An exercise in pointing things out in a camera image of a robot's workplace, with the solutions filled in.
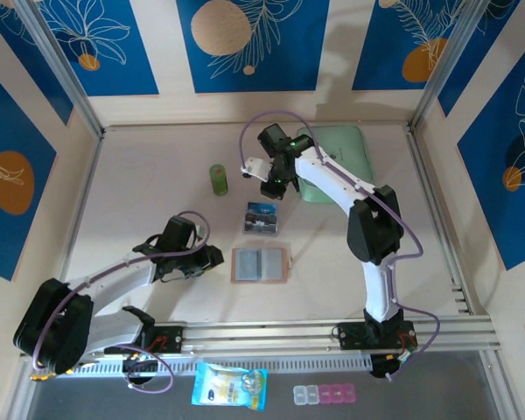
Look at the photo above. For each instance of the clear acrylic card stand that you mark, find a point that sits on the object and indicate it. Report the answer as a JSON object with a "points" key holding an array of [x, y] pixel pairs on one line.
{"points": [[262, 216]]}

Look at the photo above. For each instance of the brown leather card holder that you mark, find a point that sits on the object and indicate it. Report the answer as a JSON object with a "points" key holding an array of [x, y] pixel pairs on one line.
{"points": [[271, 264]]}

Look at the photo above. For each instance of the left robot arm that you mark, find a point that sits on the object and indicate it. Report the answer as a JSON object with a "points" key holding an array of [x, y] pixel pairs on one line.
{"points": [[52, 328]]}

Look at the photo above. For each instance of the green cylindrical bottle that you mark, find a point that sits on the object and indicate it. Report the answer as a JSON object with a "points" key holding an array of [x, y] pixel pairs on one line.
{"points": [[219, 181]]}

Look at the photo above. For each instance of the mint green zip pouch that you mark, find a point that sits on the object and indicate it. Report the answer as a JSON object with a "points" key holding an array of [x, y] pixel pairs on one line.
{"points": [[350, 149]]}

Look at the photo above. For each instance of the blue snack packet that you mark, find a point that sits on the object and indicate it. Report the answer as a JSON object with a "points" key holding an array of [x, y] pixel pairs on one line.
{"points": [[227, 387]]}

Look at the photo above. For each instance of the white and pink pill organizer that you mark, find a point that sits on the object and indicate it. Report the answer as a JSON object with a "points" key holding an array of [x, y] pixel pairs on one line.
{"points": [[326, 394]]}

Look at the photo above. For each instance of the yellow black pliers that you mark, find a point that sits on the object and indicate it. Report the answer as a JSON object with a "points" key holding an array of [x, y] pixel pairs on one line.
{"points": [[37, 377]]}

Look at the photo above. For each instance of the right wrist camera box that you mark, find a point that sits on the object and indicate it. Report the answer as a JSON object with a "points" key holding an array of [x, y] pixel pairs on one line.
{"points": [[257, 167]]}

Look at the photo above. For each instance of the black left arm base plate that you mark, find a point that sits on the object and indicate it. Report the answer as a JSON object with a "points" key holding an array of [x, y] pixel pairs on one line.
{"points": [[170, 339]]}

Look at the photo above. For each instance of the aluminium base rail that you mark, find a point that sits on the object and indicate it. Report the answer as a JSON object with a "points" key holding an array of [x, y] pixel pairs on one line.
{"points": [[262, 334]]}

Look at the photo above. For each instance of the aluminium side rail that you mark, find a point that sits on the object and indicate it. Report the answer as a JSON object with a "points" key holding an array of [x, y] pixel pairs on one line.
{"points": [[87, 184], [420, 166]]}

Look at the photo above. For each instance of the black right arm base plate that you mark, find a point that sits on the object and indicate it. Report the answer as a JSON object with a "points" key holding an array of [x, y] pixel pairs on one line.
{"points": [[350, 334]]}

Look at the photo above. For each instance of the aluminium frame post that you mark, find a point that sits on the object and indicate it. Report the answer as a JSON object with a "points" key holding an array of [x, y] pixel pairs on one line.
{"points": [[446, 61], [61, 65]]}

